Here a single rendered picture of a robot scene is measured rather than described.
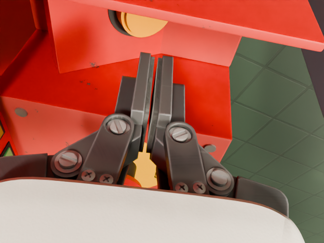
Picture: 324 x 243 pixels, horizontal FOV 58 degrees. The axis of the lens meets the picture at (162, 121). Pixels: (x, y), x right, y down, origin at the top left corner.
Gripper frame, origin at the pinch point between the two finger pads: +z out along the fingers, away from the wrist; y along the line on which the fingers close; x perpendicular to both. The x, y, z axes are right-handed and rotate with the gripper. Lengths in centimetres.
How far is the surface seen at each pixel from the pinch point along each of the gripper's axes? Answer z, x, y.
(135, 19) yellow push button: 7.4, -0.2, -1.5
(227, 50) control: 9.6, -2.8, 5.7
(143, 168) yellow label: 2.4, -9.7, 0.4
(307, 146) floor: 75, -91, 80
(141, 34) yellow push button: 7.7, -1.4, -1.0
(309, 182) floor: 73, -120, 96
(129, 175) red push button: 1.3, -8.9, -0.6
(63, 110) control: 3.0, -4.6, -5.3
